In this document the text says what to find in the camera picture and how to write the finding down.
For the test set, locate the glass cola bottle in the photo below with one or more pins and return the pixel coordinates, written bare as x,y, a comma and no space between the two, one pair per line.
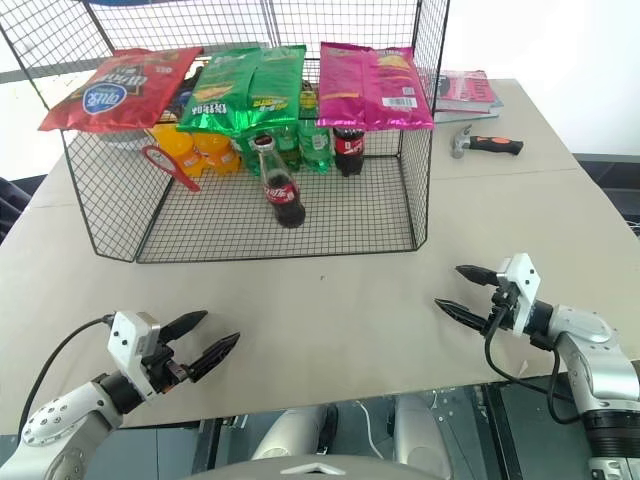
282,192

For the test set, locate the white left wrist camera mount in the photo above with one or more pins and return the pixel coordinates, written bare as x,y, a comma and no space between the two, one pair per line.
127,345

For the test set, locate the small plastic cola bottle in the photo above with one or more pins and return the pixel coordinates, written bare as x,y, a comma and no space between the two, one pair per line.
348,150

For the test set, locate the grey robot torso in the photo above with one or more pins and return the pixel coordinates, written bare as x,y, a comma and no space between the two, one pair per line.
315,471

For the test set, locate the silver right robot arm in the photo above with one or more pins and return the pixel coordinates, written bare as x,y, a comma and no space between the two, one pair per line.
595,350

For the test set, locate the silver right robot leg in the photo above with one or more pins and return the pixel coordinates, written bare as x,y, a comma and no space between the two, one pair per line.
417,435

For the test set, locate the red chip bag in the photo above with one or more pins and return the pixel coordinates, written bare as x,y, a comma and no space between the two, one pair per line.
120,90

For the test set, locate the orange plastic soda bottle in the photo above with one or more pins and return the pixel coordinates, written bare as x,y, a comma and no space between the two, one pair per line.
217,152
172,142

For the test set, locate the dark blue snack bag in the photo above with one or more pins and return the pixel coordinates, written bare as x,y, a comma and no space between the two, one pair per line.
182,95

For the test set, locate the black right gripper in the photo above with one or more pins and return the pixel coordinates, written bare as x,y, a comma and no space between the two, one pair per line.
504,310

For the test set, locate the silver robot leg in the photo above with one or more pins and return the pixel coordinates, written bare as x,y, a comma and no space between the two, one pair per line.
417,435
290,432

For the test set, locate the silver left robot leg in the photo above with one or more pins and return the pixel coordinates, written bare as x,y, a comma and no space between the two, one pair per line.
290,432

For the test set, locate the green chip bag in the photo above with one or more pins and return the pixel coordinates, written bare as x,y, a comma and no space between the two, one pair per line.
215,95
277,85

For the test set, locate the dark chair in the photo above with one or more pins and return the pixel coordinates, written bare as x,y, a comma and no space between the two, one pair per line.
12,205

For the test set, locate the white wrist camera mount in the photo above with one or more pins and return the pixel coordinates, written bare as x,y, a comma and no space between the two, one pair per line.
524,287
127,345

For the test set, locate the green plastic soda bottle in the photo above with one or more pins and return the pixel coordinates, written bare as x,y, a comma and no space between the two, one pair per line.
316,147
285,145

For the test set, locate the red cover book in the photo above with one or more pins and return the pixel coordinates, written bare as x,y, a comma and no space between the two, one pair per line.
465,90

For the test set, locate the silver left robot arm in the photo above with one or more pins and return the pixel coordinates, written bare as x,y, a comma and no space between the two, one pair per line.
55,425

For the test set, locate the grey book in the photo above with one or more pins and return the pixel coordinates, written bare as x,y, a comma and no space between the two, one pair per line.
465,116

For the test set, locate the yellow snack package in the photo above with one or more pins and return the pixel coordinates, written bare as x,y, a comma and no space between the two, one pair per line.
309,100

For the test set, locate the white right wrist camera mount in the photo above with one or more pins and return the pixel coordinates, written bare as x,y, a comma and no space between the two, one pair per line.
524,287

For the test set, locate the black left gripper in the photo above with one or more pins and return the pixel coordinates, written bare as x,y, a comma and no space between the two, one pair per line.
160,367

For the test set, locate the pink chip bag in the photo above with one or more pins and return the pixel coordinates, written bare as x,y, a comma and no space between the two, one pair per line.
370,85

